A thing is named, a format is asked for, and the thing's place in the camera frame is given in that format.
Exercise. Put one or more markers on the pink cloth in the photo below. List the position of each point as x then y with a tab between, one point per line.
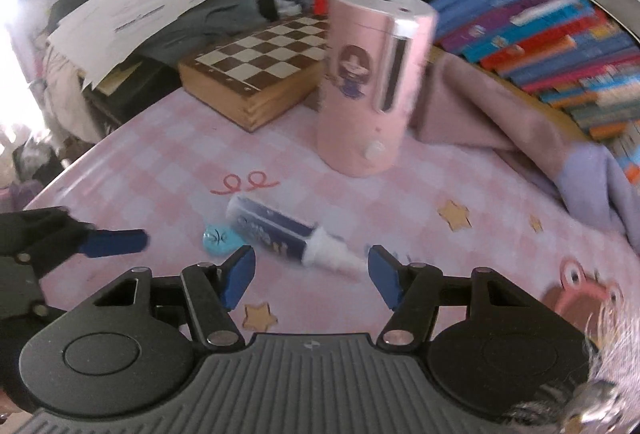
475	114

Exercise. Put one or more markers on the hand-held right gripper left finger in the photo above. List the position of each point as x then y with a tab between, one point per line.
239	276

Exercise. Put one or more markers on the pink cylindrical container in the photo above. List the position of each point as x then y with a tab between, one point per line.
350	124

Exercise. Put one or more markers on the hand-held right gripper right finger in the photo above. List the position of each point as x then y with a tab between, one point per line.
384	275

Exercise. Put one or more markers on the wooden chess box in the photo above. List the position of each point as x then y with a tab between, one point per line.
260	49

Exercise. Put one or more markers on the row of leaning books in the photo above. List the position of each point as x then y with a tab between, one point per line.
540	39

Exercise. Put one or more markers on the grey fluffy cloth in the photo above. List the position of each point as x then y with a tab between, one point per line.
615	364

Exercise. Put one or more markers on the purple cloth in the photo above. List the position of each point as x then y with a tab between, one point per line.
600	194

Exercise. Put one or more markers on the glue bottle dark label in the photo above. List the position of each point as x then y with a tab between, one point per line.
270	229

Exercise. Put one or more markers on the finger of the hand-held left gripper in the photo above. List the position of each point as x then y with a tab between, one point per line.
115	241

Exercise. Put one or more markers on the beige cloth bag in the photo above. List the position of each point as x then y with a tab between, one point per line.
60	79

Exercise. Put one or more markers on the pink checkered tablecloth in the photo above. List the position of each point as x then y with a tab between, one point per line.
150	174

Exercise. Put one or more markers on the stack of white papers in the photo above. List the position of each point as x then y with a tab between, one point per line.
130	9

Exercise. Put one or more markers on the small blue eraser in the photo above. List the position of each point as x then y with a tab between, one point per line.
217	239

